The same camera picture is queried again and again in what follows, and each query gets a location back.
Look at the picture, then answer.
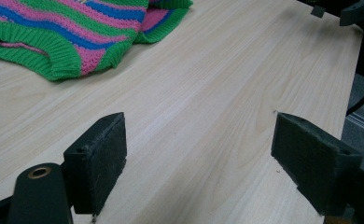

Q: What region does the metal frame rail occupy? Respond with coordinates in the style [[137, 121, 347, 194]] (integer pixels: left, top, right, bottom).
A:
[[344, 112, 364, 138]]

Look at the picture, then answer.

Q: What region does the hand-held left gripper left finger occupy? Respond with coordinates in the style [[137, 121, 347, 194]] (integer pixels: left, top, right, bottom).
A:
[[62, 112, 129, 217]]

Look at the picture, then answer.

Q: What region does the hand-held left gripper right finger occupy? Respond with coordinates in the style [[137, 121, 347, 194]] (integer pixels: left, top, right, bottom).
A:
[[270, 112, 364, 217]]

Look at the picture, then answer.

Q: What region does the striped knit sweater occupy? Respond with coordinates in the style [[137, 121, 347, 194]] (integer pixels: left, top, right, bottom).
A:
[[0, 0, 194, 82]]

